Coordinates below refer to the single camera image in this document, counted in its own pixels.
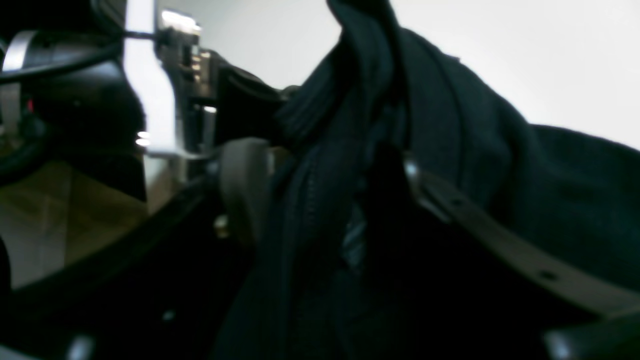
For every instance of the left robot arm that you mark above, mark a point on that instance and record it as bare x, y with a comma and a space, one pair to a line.
123, 92

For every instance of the black T-shirt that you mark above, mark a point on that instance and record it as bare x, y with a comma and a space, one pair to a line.
419, 216

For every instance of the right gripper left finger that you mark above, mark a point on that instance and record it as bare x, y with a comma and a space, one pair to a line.
160, 292

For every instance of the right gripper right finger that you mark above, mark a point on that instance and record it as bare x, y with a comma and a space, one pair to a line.
614, 337

